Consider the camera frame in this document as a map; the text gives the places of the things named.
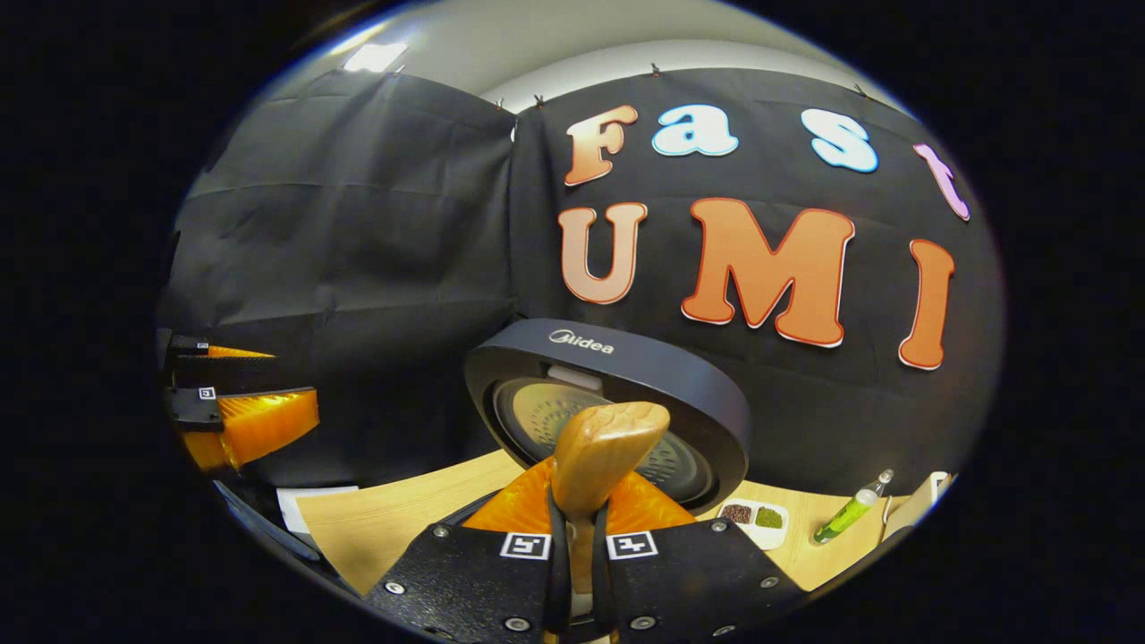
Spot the black backdrop cloth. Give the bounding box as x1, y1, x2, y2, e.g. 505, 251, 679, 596
159, 67, 1005, 504

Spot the black steel rice cooker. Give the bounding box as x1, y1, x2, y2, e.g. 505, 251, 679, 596
463, 319, 753, 530

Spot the white divided bean dish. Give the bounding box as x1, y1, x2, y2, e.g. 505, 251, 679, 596
718, 498, 792, 552

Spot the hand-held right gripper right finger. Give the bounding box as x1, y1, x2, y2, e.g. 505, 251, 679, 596
590, 470, 807, 641

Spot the ceiling light panel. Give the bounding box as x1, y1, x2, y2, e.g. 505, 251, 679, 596
343, 42, 411, 75

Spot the wooden spoon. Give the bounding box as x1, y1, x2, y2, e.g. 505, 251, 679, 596
550, 401, 672, 620

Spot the green label drink bottle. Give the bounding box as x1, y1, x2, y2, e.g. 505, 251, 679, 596
812, 469, 895, 547

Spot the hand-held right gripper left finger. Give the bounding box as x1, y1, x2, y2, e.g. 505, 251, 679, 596
362, 456, 574, 641

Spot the white toaster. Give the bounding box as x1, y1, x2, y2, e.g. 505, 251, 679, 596
884, 471, 954, 543

